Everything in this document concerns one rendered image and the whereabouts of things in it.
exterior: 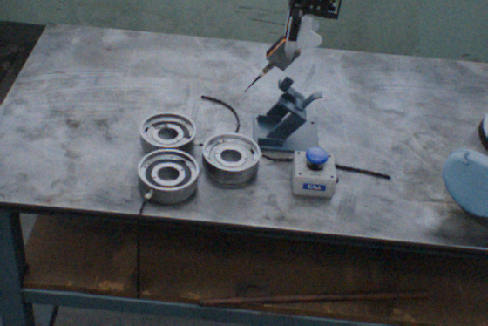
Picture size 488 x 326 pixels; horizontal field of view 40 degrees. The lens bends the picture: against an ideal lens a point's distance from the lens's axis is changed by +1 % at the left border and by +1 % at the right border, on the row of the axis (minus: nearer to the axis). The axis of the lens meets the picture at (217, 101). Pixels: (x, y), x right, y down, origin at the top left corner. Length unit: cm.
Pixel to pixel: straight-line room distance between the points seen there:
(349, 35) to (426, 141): 158
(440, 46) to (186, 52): 168
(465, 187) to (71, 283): 76
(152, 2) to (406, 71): 153
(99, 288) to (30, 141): 32
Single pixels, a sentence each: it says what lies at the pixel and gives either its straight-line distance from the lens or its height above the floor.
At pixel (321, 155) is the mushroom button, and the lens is 118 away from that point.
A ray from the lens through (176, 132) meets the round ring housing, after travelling 127.
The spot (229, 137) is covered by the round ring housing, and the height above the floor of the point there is 83.
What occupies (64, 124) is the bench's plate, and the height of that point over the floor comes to 80.
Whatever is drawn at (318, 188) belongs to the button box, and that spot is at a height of 82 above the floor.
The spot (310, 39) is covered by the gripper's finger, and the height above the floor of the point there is 104.
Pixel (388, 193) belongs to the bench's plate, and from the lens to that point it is 125.
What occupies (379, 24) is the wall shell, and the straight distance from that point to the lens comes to 293.
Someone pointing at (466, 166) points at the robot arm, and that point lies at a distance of 104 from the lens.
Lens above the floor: 162
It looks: 36 degrees down
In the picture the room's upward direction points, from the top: 5 degrees clockwise
